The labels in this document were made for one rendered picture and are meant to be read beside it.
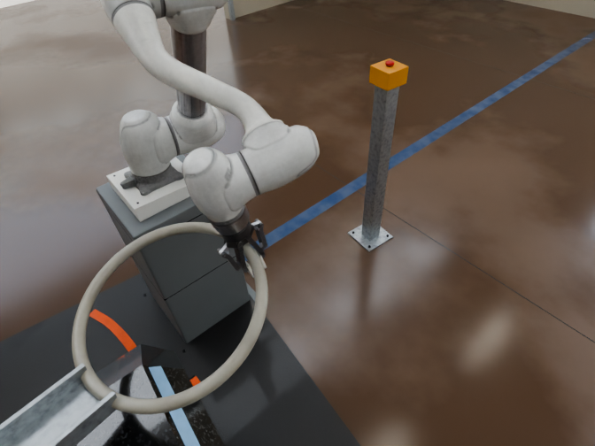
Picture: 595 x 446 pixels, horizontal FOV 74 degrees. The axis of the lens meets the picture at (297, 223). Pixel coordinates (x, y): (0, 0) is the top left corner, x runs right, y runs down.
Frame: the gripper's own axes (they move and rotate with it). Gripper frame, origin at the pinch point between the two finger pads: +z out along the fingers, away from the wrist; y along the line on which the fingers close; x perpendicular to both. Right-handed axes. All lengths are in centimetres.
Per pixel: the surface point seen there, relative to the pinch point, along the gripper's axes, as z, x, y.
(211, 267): 58, -51, 6
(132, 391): 6.3, 2.5, 44.2
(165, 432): 6.0, 17.0, 42.0
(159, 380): 9.5, 3.3, 38.0
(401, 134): 143, -100, -186
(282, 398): 94, 4, 18
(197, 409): 14.5, 14.6, 34.9
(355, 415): 99, 30, -1
